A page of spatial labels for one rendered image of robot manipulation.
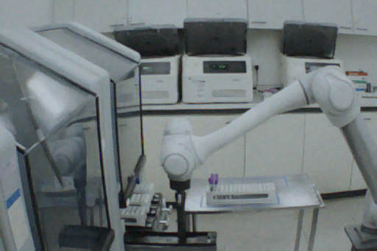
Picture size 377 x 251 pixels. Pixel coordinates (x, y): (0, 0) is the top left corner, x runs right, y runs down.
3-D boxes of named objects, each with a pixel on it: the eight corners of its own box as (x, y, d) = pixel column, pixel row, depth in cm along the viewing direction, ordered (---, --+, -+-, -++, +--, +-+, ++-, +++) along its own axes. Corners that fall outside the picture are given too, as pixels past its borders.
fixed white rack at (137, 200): (82, 210, 204) (80, 198, 203) (87, 203, 214) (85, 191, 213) (148, 215, 203) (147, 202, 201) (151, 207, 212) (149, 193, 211)
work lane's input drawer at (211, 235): (46, 250, 174) (41, 232, 172) (54, 237, 187) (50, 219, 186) (228, 260, 170) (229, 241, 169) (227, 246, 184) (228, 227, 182)
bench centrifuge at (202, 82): (182, 104, 400) (180, 18, 388) (185, 93, 461) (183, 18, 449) (253, 104, 398) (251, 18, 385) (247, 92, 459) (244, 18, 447)
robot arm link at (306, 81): (294, 73, 175) (301, 78, 161) (333, 56, 173) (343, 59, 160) (306, 106, 177) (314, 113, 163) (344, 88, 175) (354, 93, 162)
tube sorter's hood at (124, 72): (6, 198, 170) (-9, 37, 158) (46, 157, 229) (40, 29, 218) (127, 209, 167) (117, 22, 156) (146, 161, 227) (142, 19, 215)
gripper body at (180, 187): (169, 174, 181) (171, 197, 183) (168, 182, 173) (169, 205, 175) (191, 174, 181) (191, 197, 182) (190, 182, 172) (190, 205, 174)
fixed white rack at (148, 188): (89, 199, 219) (87, 187, 218) (93, 192, 229) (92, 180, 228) (152, 202, 218) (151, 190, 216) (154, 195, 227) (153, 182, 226)
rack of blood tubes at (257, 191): (205, 205, 209) (205, 192, 208) (207, 197, 219) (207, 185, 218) (274, 202, 207) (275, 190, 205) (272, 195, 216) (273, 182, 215)
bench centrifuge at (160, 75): (108, 106, 404) (107, 28, 392) (123, 93, 465) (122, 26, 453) (177, 105, 400) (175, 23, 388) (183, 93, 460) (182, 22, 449)
